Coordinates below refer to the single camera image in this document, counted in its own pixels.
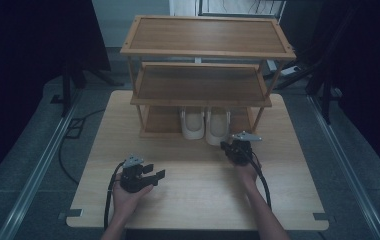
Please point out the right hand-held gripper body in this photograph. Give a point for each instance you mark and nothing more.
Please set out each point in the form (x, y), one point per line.
(241, 150)

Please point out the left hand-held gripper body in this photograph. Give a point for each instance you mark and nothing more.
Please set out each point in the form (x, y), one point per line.
(133, 176)

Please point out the wooden shoe rack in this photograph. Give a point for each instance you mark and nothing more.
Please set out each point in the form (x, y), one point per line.
(204, 81)

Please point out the person's left hand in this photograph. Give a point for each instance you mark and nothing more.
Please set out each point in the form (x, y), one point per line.
(128, 200)

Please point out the person's right hand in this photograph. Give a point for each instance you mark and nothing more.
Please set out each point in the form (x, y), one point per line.
(247, 175)

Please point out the grey tape strip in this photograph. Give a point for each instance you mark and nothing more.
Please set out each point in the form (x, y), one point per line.
(323, 216)
(71, 213)

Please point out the white power strip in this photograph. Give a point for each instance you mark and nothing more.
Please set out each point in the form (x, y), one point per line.
(288, 70)

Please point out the black metal stand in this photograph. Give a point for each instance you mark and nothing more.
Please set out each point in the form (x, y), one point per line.
(324, 80)
(67, 86)

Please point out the dark curtain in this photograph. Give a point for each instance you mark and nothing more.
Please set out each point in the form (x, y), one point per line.
(28, 66)
(371, 83)

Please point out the metal floor rail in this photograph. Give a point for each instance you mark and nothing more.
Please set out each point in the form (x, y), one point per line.
(34, 173)
(348, 166)

